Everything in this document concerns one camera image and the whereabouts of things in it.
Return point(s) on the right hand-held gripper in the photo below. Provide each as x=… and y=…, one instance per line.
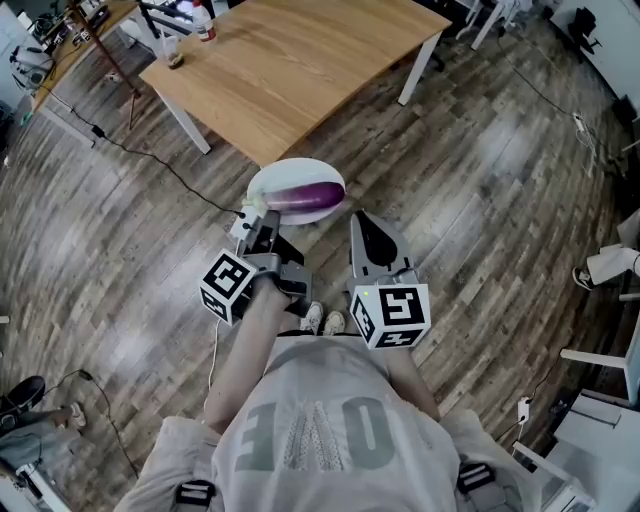
x=392, y=315

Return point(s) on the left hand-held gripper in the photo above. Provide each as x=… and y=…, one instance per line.
x=227, y=280

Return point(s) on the purple eggplant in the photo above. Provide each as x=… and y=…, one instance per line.
x=305, y=196

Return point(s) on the white plate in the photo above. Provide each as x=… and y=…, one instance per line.
x=295, y=171

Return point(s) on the person's left forearm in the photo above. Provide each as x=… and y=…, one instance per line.
x=250, y=360

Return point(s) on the person's right forearm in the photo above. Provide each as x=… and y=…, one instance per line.
x=412, y=385

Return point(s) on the person's white right shoe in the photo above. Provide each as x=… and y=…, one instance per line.
x=334, y=323

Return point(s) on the person's white shoe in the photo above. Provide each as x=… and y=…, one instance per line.
x=312, y=317
x=334, y=323

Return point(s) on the person's white left shoe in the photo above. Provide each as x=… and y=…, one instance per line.
x=312, y=317

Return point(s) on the wooden table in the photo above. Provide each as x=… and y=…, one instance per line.
x=300, y=65

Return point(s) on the black power adapter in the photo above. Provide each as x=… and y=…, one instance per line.
x=98, y=131

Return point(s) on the clear glass jar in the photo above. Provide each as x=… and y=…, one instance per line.
x=173, y=52

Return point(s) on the person's grey printed shirt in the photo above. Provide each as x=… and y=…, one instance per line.
x=320, y=440

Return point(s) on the white bottle with red label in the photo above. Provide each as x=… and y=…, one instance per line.
x=204, y=22

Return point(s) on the brown tripod stand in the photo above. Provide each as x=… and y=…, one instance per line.
x=112, y=65

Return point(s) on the white power strip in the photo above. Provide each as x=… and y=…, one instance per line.
x=523, y=410
x=578, y=122

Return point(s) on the white table legs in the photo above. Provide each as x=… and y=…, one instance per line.
x=487, y=20

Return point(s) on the cluttered wooden desk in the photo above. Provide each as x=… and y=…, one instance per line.
x=70, y=55

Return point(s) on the white desk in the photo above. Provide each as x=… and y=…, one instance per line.
x=605, y=360

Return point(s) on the black office chair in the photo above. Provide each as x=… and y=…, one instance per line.
x=586, y=30

